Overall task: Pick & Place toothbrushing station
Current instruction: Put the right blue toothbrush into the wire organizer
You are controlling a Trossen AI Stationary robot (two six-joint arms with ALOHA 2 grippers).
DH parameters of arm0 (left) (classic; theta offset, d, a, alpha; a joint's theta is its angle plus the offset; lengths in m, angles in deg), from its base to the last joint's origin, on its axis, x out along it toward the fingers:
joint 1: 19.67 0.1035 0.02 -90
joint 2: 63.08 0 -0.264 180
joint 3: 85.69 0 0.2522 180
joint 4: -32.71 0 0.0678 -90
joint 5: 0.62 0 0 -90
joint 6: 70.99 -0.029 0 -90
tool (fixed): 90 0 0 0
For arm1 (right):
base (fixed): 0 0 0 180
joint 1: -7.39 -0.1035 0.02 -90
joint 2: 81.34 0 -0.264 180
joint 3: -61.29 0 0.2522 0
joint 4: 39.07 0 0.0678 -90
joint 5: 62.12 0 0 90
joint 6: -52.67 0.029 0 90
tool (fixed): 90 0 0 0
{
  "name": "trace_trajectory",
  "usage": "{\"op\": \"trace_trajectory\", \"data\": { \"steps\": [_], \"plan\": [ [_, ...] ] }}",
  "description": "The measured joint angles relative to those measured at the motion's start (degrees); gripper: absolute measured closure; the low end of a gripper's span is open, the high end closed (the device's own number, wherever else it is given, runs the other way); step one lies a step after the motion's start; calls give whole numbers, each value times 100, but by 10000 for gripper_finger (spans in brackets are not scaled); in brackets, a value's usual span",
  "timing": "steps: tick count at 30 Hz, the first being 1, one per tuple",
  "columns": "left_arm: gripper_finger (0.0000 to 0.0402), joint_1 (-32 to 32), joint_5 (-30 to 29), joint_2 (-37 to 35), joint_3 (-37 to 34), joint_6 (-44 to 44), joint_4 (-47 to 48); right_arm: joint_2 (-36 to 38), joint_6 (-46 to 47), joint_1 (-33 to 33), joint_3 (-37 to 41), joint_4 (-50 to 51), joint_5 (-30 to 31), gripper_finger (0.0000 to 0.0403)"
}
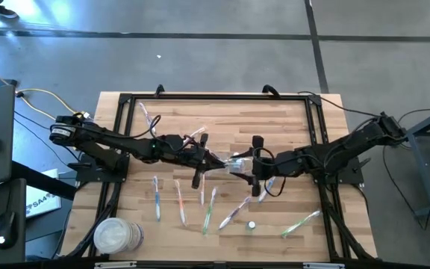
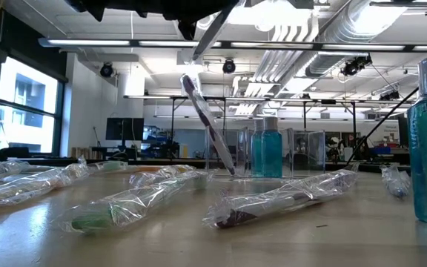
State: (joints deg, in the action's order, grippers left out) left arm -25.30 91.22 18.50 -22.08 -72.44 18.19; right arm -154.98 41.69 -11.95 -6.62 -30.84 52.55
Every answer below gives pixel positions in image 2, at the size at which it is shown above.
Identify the black aluminium table frame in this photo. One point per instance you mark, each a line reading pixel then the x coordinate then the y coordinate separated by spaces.
pixel 365 167

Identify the long ceiling light bar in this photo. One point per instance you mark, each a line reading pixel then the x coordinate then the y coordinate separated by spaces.
pixel 87 42

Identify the clear acrylic organizer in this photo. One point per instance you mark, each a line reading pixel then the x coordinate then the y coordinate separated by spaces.
pixel 306 155

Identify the black background truss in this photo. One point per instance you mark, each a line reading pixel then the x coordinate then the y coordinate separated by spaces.
pixel 154 97

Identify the blue workshop equipment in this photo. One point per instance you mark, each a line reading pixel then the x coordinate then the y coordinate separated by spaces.
pixel 156 142

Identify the person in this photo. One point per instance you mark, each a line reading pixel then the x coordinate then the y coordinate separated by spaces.
pixel 361 148

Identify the large window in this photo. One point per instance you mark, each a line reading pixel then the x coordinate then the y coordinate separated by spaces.
pixel 24 92

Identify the black ceiling camera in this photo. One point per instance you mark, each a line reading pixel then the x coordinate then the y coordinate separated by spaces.
pixel 389 96
pixel 106 70
pixel 354 66
pixel 229 66

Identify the black computer monitor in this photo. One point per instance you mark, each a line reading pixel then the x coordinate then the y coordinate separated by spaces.
pixel 124 129
pixel 403 131

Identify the white ceiling conduit bundle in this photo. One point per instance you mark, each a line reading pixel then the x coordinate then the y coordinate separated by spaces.
pixel 291 33

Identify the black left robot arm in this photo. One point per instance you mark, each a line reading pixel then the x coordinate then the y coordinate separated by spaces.
pixel 102 7

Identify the silver ventilation duct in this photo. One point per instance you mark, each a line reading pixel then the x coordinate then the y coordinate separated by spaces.
pixel 347 22

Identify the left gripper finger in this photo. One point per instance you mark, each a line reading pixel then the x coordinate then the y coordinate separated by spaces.
pixel 188 29
pixel 213 35

